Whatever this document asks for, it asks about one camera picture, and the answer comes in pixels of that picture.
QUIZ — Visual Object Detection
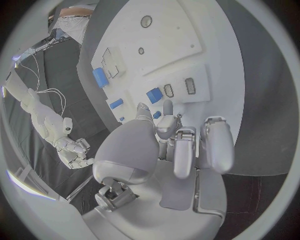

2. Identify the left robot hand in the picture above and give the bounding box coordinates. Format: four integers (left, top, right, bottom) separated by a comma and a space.
81, 99, 236, 240

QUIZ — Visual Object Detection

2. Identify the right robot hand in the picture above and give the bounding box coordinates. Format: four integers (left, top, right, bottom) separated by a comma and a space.
55, 137, 95, 170

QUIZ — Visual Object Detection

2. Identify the white task board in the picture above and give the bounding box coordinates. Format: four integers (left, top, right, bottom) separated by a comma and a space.
90, 0, 247, 143

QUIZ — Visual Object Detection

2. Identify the blue short cylinder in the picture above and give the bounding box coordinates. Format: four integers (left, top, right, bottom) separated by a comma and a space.
108, 98, 125, 110

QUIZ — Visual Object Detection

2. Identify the blue long cylinder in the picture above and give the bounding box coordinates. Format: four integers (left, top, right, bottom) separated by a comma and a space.
91, 67, 110, 89

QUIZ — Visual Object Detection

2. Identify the blue block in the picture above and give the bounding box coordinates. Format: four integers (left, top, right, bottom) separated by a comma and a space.
145, 87, 164, 105

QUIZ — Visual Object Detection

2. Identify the person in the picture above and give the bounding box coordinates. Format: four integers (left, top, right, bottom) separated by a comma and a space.
47, 5, 95, 45

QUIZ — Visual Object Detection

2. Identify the white cable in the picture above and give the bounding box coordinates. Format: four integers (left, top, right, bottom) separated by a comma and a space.
16, 52, 41, 93
35, 87, 67, 117

